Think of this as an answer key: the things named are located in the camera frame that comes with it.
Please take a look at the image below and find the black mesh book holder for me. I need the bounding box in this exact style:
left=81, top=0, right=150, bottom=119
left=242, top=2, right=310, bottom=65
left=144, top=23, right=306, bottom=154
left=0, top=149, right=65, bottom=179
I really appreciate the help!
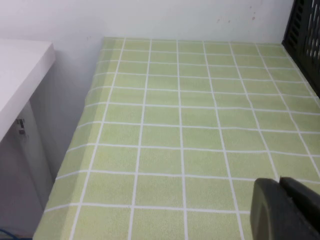
left=281, top=0, right=320, bottom=99

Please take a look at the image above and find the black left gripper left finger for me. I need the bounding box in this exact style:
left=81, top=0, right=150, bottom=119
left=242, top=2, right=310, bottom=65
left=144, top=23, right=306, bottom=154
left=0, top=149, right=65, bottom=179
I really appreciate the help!
left=249, top=177, right=320, bottom=240

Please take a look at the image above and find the white side table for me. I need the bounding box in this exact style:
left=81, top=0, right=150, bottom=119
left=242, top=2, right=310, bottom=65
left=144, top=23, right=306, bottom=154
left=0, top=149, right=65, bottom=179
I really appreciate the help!
left=0, top=38, right=56, bottom=236

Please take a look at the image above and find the green checked tablecloth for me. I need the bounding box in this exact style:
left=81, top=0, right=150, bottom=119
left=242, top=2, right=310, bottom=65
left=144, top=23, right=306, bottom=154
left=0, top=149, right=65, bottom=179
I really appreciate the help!
left=32, top=36, right=320, bottom=240

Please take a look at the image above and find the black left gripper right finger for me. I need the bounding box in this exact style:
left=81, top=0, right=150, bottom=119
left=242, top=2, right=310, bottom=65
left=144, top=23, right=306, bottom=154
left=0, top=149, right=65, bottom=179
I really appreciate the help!
left=279, top=176, right=320, bottom=240

